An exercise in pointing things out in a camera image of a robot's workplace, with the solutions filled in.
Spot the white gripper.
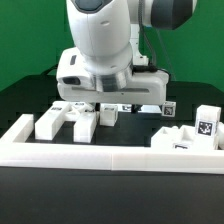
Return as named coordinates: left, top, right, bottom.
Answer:
left=56, top=46, right=168, bottom=105

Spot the white chair seat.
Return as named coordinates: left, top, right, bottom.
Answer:
left=151, top=123, right=224, bottom=151

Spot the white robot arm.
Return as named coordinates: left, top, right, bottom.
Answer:
left=56, top=0, right=197, bottom=105

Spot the white chair back part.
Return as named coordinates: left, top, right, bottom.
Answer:
left=65, top=102, right=98, bottom=143

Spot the white long chair part left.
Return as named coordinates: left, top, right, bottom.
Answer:
left=35, top=101, right=71, bottom=140

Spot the white tag base sheet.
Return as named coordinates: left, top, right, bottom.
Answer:
left=118, top=104, right=161, bottom=114

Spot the white U-shaped fence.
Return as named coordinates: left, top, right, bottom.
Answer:
left=0, top=115, right=224, bottom=174

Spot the black cable on table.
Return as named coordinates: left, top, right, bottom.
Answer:
left=40, top=64, right=59, bottom=77

